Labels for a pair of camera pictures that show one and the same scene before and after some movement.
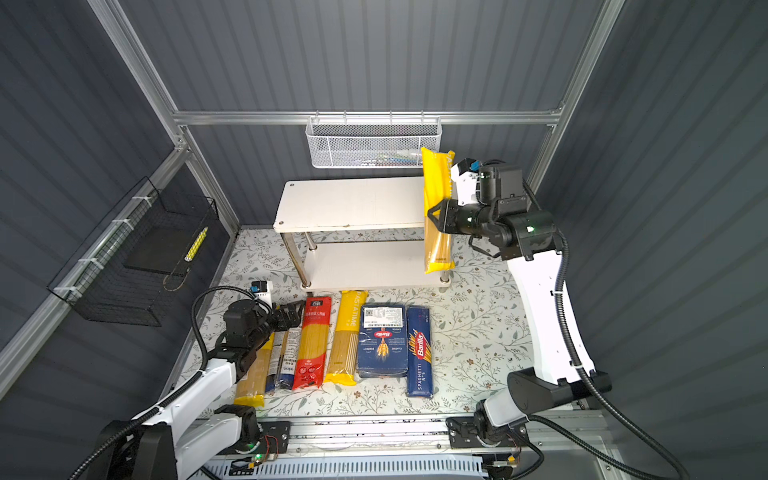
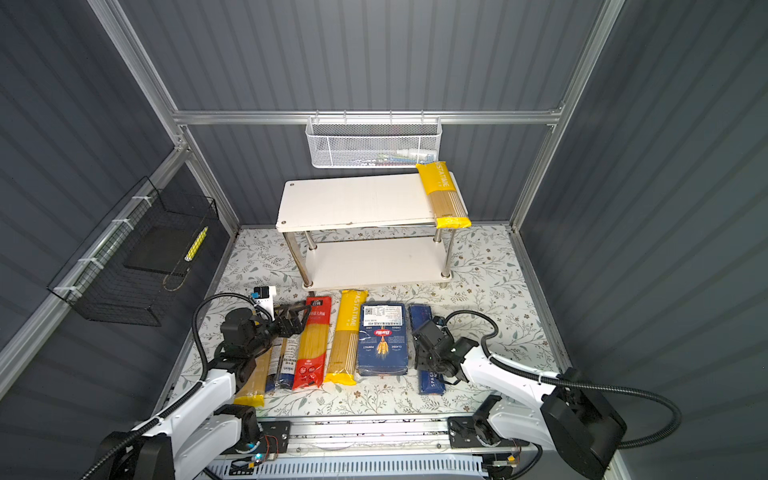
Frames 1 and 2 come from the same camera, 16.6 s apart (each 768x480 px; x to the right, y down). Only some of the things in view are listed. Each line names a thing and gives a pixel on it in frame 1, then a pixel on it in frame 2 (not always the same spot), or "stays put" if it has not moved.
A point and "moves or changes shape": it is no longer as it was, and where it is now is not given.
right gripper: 439,223 -> 419,357
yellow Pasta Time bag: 437,171 moves or changes shape
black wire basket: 127,267 stays put
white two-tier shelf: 357,233 stays put
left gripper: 292,315 stays put
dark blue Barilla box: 382,347 stays put
